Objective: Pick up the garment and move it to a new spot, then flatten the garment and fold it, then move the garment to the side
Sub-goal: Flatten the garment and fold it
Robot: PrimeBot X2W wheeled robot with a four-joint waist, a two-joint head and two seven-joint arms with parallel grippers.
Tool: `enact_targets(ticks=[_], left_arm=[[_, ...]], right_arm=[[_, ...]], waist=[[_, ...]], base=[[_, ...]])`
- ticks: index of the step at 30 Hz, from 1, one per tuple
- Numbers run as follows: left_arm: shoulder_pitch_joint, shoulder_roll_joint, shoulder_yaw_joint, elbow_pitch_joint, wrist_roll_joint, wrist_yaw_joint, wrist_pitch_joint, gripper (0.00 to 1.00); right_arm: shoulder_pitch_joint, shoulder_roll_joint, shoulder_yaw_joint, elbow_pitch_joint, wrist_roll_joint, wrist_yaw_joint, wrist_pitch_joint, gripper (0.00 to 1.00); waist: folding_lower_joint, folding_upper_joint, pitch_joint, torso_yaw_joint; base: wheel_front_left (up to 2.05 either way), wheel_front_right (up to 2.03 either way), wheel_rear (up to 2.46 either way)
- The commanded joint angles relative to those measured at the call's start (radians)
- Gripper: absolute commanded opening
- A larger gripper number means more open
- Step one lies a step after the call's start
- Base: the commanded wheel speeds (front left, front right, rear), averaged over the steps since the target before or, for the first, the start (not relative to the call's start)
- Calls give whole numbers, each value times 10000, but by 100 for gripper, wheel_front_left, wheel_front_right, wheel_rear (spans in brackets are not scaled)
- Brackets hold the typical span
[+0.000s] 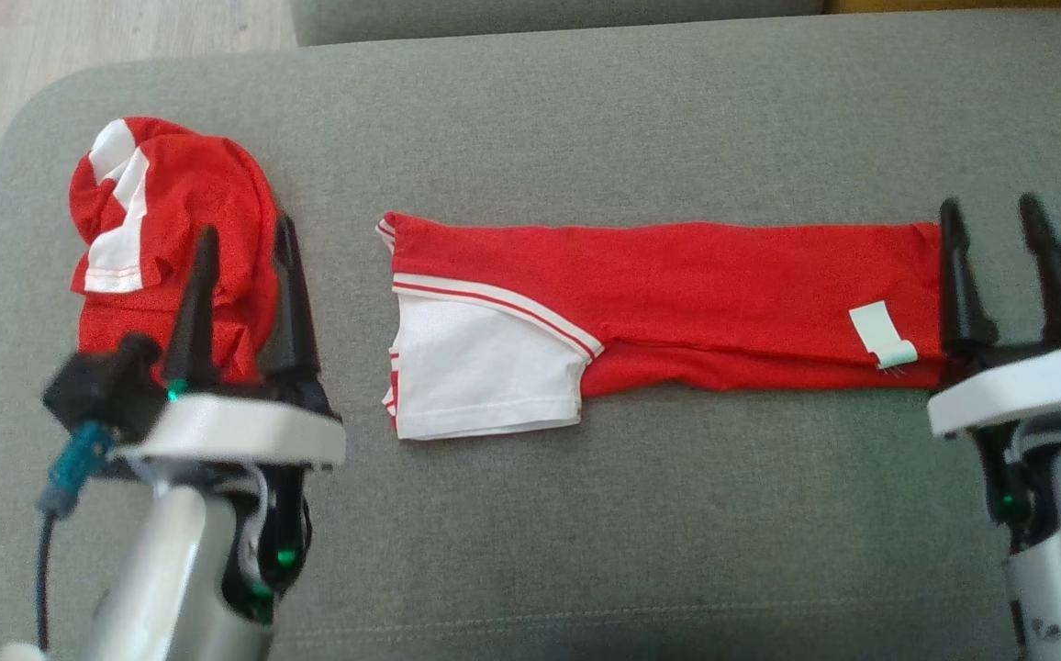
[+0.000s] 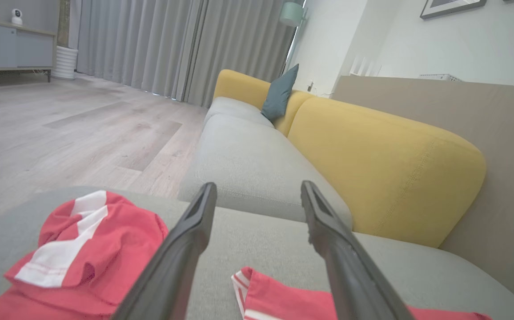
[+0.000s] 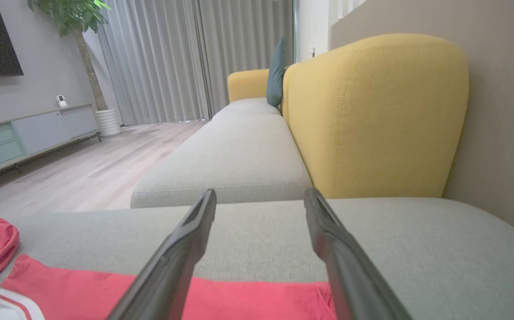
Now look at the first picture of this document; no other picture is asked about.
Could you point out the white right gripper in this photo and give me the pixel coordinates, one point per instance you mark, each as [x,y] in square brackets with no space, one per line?
[1026,395]

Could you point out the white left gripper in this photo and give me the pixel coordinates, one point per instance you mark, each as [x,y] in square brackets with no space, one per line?
[237,431]

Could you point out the red shorts white stripes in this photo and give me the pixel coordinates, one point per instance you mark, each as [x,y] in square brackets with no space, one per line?
[200,193]

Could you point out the red white basketball jersey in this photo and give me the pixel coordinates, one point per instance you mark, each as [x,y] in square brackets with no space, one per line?
[677,285]

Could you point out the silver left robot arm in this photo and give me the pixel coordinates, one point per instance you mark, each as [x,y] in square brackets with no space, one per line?
[173,569]

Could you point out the grey sofa seat cushion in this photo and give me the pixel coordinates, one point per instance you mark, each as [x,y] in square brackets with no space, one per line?
[586,532]

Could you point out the grey sofa back cushion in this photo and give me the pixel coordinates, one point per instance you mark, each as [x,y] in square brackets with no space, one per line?
[549,18]

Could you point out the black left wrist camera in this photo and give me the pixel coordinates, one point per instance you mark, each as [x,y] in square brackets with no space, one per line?
[99,390]

